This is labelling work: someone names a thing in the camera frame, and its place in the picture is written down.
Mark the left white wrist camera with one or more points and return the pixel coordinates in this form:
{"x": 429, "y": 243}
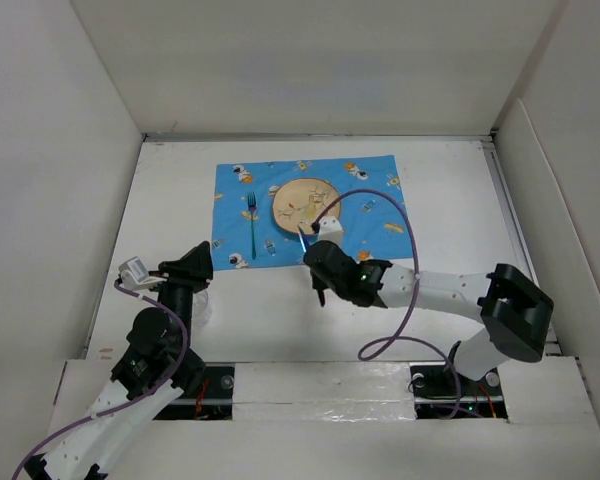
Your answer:
{"x": 134, "y": 276}

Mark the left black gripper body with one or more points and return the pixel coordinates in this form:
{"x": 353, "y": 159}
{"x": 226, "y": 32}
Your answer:
{"x": 178, "y": 288}

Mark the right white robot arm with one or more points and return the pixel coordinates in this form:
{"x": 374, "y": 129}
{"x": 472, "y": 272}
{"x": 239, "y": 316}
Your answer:
{"x": 514, "y": 312}

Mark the clear drinking glass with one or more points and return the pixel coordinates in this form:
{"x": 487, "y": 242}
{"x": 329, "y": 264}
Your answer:
{"x": 201, "y": 309}

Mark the beige bird-pattern plate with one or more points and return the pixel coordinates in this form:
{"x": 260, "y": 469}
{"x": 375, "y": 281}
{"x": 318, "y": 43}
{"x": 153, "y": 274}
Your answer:
{"x": 298, "y": 203}

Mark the iridescent rainbow knife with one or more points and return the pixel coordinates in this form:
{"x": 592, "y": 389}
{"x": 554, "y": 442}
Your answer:
{"x": 304, "y": 240}

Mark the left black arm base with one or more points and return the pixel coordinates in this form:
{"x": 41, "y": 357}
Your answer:
{"x": 213, "y": 401}

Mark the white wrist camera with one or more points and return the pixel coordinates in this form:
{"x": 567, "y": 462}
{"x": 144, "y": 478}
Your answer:
{"x": 329, "y": 228}
{"x": 134, "y": 276}

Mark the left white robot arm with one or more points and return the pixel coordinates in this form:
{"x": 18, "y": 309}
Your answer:
{"x": 157, "y": 368}

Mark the white taped front rail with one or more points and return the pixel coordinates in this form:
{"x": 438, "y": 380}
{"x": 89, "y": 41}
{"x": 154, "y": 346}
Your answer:
{"x": 323, "y": 391}

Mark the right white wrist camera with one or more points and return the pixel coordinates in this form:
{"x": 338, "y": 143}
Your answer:
{"x": 329, "y": 228}

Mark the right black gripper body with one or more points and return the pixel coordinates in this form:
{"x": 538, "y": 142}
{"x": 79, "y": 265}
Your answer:
{"x": 340, "y": 288}

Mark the iridescent rainbow fork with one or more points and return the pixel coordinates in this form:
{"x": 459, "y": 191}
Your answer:
{"x": 252, "y": 208}

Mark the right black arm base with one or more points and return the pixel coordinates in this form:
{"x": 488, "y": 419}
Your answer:
{"x": 435, "y": 394}

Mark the blue space-print placemat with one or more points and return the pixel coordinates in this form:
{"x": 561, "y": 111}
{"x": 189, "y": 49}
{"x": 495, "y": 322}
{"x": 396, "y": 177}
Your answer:
{"x": 368, "y": 208}

